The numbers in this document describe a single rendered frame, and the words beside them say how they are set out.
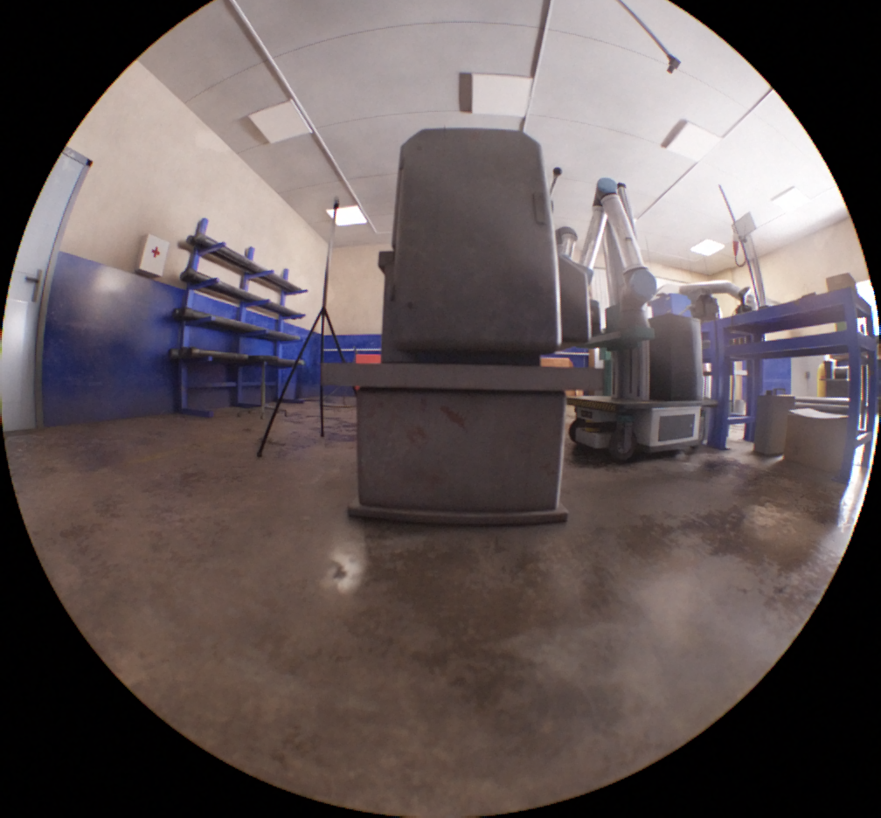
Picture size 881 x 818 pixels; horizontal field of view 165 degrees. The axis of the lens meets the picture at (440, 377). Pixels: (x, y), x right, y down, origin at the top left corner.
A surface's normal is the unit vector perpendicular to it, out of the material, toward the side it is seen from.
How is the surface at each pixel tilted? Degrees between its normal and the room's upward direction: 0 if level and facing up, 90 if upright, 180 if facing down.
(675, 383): 90
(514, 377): 90
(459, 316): 90
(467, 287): 90
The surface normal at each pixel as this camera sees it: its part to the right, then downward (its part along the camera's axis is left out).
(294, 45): -0.02, 1.00
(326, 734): 0.02, -1.00
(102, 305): 1.00, 0.02
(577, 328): -0.07, 0.00
